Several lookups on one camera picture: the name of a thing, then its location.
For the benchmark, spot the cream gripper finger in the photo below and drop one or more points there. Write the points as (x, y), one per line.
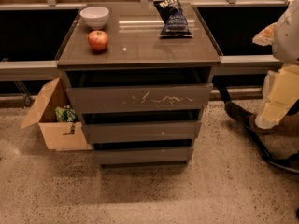
(283, 95)
(266, 36)

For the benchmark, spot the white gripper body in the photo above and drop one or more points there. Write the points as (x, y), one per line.
(287, 36)

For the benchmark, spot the grey top drawer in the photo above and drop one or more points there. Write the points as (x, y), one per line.
(138, 98)

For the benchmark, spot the grey drawer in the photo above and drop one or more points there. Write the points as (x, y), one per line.
(143, 155)
(138, 98)
(113, 133)

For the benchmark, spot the dark robot base leg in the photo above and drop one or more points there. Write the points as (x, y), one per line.
(288, 126)

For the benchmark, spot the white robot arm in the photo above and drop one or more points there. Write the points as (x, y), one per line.
(283, 37)

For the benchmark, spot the grey middle drawer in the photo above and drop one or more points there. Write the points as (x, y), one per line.
(113, 133)

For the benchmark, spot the grey drawer cabinet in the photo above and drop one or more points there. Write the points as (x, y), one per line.
(135, 30)

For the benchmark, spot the grey bottom drawer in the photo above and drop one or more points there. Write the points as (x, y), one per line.
(143, 155)

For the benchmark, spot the open cardboard box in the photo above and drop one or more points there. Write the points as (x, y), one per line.
(57, 135)

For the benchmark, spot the grey metal railing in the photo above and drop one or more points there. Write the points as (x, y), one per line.
(48, 70)

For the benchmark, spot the dark blue chip bag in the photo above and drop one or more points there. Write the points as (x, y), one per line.
(175, 22)

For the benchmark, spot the red apple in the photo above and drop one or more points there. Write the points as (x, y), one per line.
(98, 40)

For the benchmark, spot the white ceramic bowl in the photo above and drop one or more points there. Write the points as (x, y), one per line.
(95, 17)

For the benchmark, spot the green snack bag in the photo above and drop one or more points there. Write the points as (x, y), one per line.
(66, 114)

